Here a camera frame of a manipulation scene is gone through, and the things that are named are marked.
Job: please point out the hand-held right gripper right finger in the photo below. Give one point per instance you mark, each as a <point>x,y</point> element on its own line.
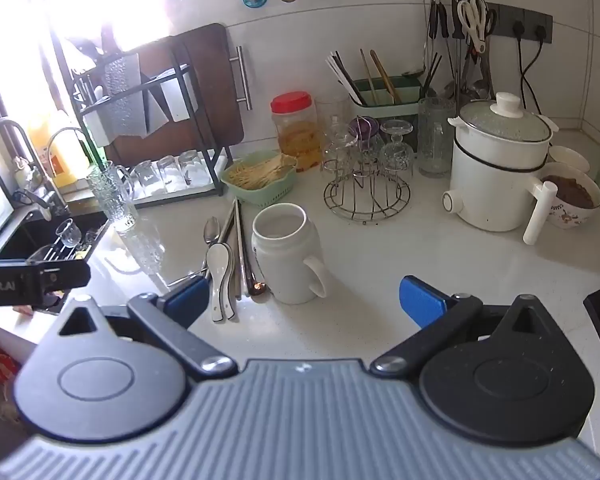
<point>420,301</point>

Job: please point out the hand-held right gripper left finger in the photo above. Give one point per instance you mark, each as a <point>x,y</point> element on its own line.
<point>187,296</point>

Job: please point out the white black-rimmed ceramic spoon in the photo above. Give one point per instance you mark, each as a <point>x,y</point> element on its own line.
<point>230,305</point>
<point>216,270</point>

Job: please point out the stained white chopstick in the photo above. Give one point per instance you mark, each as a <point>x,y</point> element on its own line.
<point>233,260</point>

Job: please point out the large metal spoon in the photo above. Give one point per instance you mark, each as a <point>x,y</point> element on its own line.
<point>211,230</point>

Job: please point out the black chopstick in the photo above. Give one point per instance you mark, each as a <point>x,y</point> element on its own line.
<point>238,240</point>

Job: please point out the white ceramic mug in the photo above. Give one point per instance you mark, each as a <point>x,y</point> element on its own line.
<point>285,260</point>

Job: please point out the black kitchen sink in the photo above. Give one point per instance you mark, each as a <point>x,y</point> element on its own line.
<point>25,240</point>

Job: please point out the small drinking glass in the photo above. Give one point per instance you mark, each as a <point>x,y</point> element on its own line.
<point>67,234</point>

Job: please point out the white drip tray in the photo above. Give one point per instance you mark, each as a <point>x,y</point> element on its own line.
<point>150,196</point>

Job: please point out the black metal dish rack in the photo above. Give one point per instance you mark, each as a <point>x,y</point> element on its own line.
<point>219,180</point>

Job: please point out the clear glass tumbler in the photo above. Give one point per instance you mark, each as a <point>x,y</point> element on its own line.
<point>195,167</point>
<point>168,172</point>
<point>144,177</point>

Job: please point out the orange detergent bottle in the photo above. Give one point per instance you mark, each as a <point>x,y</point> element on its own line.
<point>62,170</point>

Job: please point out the white electric pot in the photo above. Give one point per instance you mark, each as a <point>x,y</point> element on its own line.
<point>485,190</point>

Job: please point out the bundle of pale thin sticks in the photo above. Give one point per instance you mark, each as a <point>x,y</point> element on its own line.
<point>255,172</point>

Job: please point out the green plastic basket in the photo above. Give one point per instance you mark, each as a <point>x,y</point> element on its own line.
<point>280,186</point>

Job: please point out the clear cut glass cup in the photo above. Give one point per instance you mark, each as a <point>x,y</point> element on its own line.
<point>337,142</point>
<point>396,147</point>

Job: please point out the tall textured glass pitcher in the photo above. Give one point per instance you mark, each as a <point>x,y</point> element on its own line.
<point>436,145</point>

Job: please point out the dark gooseneck faucet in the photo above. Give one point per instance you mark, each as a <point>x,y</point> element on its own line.
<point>0,122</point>

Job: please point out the chrome gooseneck faucet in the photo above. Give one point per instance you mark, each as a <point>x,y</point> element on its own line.
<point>70,131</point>

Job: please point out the floral bowl with brown contents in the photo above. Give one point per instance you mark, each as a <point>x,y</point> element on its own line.
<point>575,217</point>

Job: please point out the purple glass cup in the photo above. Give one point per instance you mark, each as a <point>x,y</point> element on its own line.
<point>364,127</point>

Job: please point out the plain steel cleaver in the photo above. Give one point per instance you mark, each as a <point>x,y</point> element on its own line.
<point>155,110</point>

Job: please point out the plastic jar with red lid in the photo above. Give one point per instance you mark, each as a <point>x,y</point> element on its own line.
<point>295,130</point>

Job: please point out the green utensil caddy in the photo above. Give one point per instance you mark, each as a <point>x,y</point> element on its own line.
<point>380,99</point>

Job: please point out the plain white bowl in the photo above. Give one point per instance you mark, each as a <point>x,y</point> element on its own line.
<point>570,157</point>

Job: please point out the textured glass jug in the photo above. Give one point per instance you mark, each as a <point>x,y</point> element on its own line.
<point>330,110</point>

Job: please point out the hammered steel cleaver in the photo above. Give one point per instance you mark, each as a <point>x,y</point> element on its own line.
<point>122,95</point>

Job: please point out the brown wooden cutting board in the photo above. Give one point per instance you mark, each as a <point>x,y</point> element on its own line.
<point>210,85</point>

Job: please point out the assorted chopstick bunch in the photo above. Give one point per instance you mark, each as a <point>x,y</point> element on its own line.
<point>345,80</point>

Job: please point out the hanging kitchen tools group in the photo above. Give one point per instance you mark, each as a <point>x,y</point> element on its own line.
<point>434,20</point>

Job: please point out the black wall socket strip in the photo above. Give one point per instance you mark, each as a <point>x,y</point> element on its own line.
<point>502,17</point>

